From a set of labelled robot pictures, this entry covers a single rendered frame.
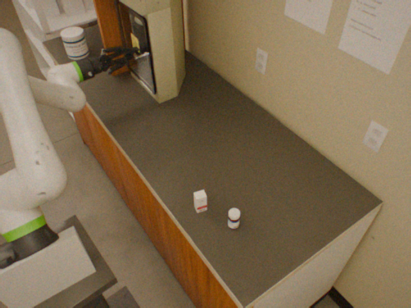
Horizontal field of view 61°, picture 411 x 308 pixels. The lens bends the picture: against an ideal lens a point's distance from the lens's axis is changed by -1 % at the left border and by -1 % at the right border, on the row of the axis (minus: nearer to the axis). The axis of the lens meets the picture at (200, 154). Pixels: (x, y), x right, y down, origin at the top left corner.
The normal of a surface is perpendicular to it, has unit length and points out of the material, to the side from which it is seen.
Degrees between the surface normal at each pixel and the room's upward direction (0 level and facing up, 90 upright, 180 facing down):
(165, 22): 90
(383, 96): 90
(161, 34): 90
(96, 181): 0
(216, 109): 0
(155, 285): 0
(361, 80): 90
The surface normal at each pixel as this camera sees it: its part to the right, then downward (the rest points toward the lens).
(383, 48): -0.82, 0.43
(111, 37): 0.57, 0.59
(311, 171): -0.02, -0.69
